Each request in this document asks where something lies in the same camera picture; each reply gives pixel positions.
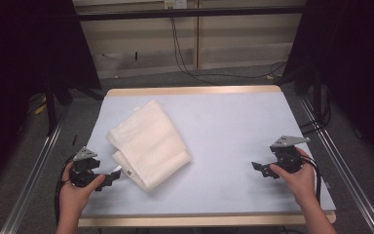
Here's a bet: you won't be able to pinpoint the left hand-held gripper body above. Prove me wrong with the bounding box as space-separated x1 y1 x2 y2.
68 146 101 188

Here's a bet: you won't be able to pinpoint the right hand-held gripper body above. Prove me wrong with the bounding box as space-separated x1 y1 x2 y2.
269 135 311 175

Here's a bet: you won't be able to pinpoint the person's right hand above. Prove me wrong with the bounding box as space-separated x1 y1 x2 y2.
269 147 317 207

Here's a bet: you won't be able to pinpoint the person's left hand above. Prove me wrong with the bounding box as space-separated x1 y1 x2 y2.
58 162 106 214

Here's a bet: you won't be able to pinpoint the light blue table mat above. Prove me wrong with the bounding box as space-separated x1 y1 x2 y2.
81 92 337 218

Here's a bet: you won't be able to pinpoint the black metal stand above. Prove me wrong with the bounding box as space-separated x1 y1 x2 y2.
43 76 105 137

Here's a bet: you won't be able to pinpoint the wooden table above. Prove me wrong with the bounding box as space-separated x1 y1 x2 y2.
77 85 337 228

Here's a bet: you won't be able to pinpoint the dark curtain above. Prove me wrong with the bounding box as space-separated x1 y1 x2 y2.
283 0 374 172
0 0 102 196

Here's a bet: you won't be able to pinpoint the black horizontal metal bar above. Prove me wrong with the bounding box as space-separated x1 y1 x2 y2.
76 5 306 22

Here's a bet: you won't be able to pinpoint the right hand-held gripper black cable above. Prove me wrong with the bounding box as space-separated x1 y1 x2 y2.
300 155 322 206

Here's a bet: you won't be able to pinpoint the hand-held gripper black cable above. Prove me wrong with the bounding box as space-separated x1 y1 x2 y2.
54 155 76 226
300 155 322 206

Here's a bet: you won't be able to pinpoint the left hand-held gripper black cable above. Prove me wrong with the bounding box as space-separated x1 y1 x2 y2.
54 155 76 226

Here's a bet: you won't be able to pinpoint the silver metal floor rail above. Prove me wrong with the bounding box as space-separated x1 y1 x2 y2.
0 106 70 234
297 96 374 234

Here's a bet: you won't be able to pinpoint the black floor cables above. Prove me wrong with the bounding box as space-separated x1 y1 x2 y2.
299 92 333 135

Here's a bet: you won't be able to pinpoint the black wall cable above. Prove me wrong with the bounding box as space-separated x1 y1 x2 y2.
169 16 287 87

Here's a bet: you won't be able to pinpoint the white wall power outlet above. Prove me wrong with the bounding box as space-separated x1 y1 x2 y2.
164 0 189 10

